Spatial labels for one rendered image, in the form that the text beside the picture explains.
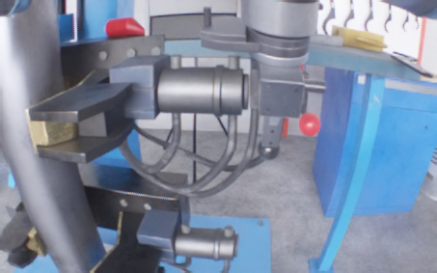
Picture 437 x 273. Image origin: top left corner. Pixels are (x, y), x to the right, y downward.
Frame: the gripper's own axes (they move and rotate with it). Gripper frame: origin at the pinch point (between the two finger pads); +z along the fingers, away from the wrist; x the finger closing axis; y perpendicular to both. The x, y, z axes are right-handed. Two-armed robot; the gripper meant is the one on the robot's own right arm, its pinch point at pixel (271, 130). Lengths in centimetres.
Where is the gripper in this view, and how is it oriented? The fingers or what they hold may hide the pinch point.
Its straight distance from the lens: 43.7
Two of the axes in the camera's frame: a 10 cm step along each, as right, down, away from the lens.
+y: 10.0, 0.5, -0.8
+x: 0.9, -7.1, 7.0
